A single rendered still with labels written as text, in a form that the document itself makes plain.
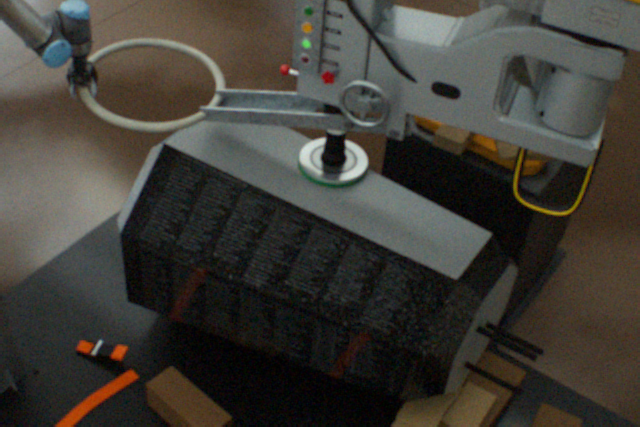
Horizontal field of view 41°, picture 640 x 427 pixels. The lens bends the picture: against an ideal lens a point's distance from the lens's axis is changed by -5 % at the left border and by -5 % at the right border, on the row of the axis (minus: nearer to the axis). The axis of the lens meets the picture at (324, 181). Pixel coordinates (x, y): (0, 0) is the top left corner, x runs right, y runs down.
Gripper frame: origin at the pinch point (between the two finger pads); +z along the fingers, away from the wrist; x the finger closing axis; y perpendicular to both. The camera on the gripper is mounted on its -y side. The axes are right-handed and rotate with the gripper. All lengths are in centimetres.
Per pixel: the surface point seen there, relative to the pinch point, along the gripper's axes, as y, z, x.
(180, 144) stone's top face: 20.5, 5.2, 32.0
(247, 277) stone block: 63, 21, 51
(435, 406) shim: 90, 59, 110
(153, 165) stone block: 23.9, 10.9, 23.2
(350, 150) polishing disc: 29, 2, 85
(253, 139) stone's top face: 19, 5, 56
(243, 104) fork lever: 13, -4, 53
